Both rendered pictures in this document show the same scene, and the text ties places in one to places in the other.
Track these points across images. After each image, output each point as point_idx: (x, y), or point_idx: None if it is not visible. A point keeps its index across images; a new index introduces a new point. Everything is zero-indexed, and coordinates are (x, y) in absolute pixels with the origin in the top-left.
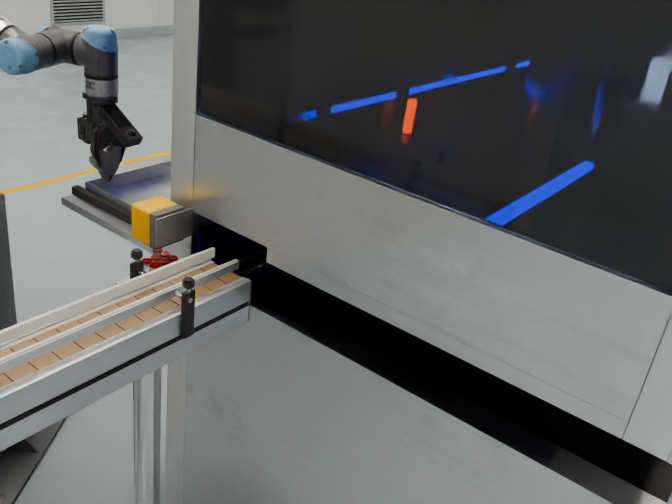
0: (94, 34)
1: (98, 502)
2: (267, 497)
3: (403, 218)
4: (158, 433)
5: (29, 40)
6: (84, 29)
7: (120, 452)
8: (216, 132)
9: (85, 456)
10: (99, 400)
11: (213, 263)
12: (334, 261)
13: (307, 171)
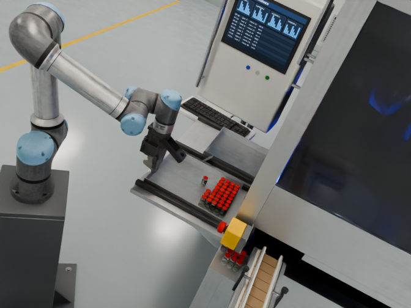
0: (173, 101)
1: None
2: None
3: (407, 264)
4: None
5: (141, 112)
6: (165, 96)
7: (116, 293)
8: (288, 197)
9: (98, 299)
10: (89, 258)
11: (260, 252)
12: (351, 269)
13: (350, 231)
